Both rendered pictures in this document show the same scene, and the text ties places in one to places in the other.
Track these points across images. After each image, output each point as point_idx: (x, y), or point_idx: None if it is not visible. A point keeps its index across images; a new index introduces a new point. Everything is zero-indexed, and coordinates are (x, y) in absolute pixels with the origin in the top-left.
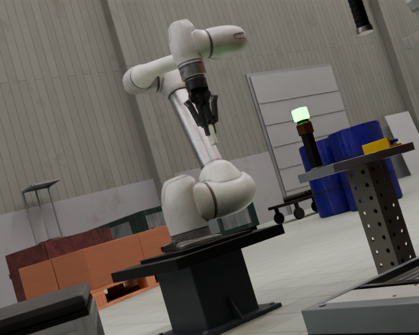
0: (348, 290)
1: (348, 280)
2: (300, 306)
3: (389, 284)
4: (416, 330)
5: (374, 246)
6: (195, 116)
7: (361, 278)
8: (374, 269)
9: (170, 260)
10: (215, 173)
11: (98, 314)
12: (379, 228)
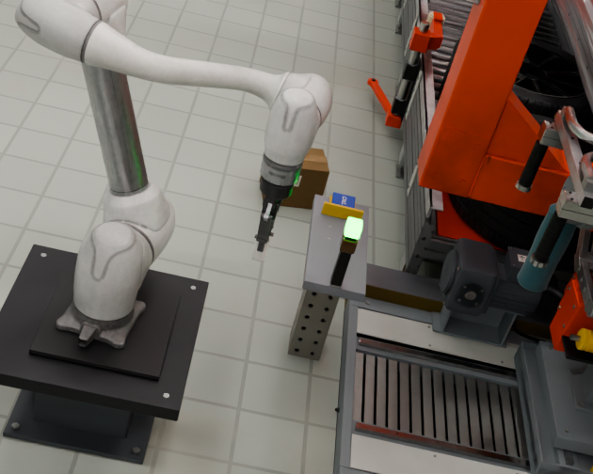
0: (349, 434)
1: (205, 307)
2: (207, 380)
3: (393, 436)
4: None
5: (304, 323)
6: (264, 233)
7: (223, 306)
8: (215, 277)
9: (165, 406)
10: (152, 214)
11: None
12: (324, 312)
